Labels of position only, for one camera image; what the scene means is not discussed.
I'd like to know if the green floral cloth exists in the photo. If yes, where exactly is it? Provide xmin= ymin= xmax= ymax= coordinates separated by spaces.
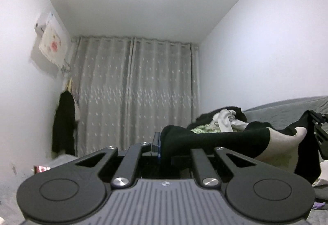
xmin=191 ymin=124 xmax=219 ymax=135

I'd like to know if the black T-shirt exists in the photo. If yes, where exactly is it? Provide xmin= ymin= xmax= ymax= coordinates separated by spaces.
xmin=161 ymin=110 xmax=322 ymax=184

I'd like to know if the white embroidered cover cloth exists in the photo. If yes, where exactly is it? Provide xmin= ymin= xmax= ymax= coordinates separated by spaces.
xmin=38 ymin=20 xmax=72 ymax=70

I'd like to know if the cream draped garment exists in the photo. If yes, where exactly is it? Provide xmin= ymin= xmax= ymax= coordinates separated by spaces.
xmin=212 ymin=109 xmax=248 ymax=134

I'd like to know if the black hanging garment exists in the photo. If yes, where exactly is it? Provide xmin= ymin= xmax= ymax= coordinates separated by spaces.
xmin=52 ymin=90 xmax=79 ymax=156

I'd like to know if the yellow clothes hanger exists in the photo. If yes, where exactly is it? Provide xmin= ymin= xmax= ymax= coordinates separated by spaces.
xmin=65 ymin=77 xmax=75 ymax=93

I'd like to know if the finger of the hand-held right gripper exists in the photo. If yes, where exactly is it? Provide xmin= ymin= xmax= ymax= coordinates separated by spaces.
xmin=307 ymin=110 xmax=328 ymax=125
xmin=314 ymin=125 xmax=328 ymax=160

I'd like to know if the beige hanging garment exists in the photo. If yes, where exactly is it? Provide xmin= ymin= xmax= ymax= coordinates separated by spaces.
xmin=72 ymin=82 xmax=80 ymax=123

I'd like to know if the bed with grey sheet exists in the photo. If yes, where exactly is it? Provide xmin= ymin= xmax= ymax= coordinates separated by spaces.
xmin=33 ymin=154 xmax=328 ymax=225

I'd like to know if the black crumpled garment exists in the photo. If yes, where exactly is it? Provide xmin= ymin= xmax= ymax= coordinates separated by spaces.
xmin=195 ymin=106 xmax=247 ymax=128

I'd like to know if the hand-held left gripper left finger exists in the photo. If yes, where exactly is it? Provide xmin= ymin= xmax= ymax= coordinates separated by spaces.
xmin=75 ymin=132 xmax=162 ymax=188

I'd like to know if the grey quilted headboard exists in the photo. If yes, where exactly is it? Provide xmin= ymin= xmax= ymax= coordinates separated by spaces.
xmin=242 ymin=95 xmax=328 ymax=138

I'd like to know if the grey patterned curtain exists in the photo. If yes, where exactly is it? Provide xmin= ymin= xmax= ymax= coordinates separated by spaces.
xmin=69 ymin=35 xmax=201 ymax=157

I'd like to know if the white crumpled garment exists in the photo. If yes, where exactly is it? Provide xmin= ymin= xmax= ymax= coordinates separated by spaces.
xmin=311 ymin=177 xmax=328 ymax=188

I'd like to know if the white wall air conditioner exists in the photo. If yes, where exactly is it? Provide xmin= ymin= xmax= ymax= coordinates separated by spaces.
xmin=34 ymin=11 xmax=55 ymax=34

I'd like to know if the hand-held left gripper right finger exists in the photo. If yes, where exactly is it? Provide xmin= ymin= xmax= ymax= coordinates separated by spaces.
xmin=171 ymin=147 xmax=257 ymax=188

